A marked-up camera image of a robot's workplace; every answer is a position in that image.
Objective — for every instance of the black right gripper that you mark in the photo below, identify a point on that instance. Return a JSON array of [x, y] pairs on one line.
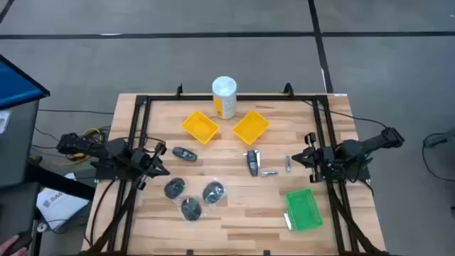
[[321, 158]]

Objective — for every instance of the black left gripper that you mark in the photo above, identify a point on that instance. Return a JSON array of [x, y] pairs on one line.
[[147, 160]]

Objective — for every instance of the black sponge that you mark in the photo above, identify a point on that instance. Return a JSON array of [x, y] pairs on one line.
[[191, 209], [213, 192], [174, 188]]

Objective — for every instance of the packaged dark grey roll-on deodorant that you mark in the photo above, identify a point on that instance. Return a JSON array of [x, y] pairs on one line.
[[252, 163]]

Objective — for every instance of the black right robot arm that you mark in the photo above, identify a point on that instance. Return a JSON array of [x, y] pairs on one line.
[[369, 142]]

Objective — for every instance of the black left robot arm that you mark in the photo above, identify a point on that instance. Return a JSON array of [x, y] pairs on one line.
[[113, 149]]

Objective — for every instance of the green plastic basket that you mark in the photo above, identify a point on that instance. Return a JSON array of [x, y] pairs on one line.
[[304, 209]]

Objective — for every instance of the yellow plastic basket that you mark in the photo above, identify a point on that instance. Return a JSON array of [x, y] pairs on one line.
[[200, 127], [251, 127]]

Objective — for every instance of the white wipes canister yellow label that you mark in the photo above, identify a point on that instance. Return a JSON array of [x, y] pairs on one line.
[[224, 96]]

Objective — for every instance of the black stand foot bar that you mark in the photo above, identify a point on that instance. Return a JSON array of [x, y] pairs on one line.
[[60, 181]]

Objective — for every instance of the white printed paper sheet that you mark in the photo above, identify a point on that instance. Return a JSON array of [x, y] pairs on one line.
[[58, 208]]

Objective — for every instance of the white tape roll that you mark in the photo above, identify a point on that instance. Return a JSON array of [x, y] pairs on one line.
[[42, 227]]

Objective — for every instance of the grey cabinet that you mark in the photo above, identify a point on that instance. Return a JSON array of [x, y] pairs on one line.
[[17, 149]]

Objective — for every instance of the white label card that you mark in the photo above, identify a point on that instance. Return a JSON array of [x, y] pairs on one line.
[[4, 122]]

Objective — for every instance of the black monitor blue screen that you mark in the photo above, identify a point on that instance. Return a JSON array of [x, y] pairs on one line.
[[17, 85]]

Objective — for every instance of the person's hand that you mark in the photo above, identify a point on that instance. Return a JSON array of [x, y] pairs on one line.
[[9, 247]]

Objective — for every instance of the black frame bracket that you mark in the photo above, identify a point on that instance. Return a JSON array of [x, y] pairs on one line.
[[288, 89], [180, 91]]

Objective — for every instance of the black aluminium table frame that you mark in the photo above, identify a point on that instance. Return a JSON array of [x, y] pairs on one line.
[[270, 97]]

